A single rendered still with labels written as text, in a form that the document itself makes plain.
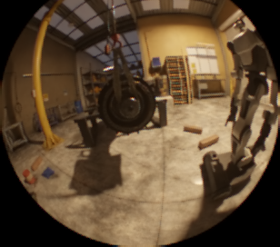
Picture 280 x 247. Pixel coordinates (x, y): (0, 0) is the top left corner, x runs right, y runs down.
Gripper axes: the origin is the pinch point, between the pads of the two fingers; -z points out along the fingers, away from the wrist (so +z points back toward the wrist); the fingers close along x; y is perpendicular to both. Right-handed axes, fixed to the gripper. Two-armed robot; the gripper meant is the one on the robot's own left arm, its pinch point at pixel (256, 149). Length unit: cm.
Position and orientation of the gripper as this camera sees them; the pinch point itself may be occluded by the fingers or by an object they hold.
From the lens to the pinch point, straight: 83.5
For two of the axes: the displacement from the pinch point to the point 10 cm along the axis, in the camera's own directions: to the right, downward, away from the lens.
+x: -9.5, -1.2, 2.7
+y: -2.9, 2.5, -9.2
